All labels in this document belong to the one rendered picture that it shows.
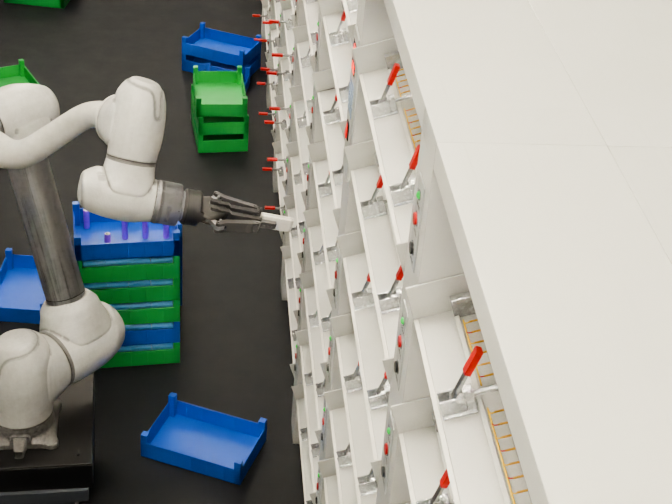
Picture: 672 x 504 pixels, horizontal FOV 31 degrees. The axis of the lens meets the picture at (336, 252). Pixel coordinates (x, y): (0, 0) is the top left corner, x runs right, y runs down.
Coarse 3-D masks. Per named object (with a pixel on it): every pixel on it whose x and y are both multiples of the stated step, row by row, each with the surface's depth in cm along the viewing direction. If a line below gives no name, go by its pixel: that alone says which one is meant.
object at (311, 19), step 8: (304, 0) 336; (312, 0) 333; (304, 8) 331; (312, 8) 330; (312, 16) 326; (312, 24) 322; (312, 32) 317; (312, 40) 311; (312, 48) 310; (312, 56) 295; (312, 64) 296
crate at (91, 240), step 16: (80, 208) 364; (80, 224) 366; (96, 224) 366; (112, 224) 367; (128, 224) 368; (160, 224) 369; (80, 240) 347; (96, 240) 359; (112, 240) 360; (128, 240) 360; (144, 240) 361; (160, 240) 353; (176, 240) 353; (80, 256) 350; (96, 256) 351; (112, 256) 352; (128, 256) 353; (144, 256) 354; (160, 256) 355
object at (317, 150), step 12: (312, 144) 297; (324, 144) 298; (312, 156) 299; (324, 156) 299; (324, 168) 296; (324, 180) 292; (324, 204) 283; (324, 216) 279; (324, 228) 275; (336, 228) 274; (324, 240) 271; (336, 240) 270; (324, 252) 267
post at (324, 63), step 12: (324, 36) 282; (324, 48) 284; (324, 60) 285; (312, 168) 301; (312, 180) 303; (312, 192) 305; (312, 204) 307; (300, 324) 330; (300, 360) 335; (300, 372) 337
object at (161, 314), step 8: (176, 304) 366; (120, 312) 364; (128, 312) 364; (136, 312) 365; (144, 312) 365; (152, 312) 366; (160, 312) 366; (168, 312) 367; (176, 312) 368; (128, 320) 366; (136, 320) 366; (144, 320) 367; (152, 320) 367; (160, 320) 368; (168, 320) 369; (176, 320) 369
